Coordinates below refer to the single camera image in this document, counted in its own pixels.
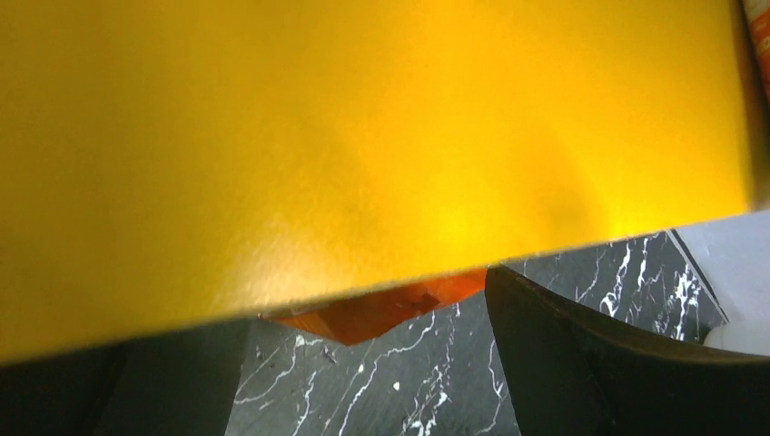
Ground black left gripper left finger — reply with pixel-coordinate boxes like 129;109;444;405
1;320;250;435

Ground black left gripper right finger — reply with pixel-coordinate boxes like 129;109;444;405
485;266;769;435

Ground white orange snack bag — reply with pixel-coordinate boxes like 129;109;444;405
260;268;488;346

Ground green red snack bag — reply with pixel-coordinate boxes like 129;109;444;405
741;0;770;98

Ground white fruit tray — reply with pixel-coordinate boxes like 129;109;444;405
704;320;769;357

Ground blue yellow shelf unit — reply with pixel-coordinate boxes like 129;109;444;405
1;1;769;362

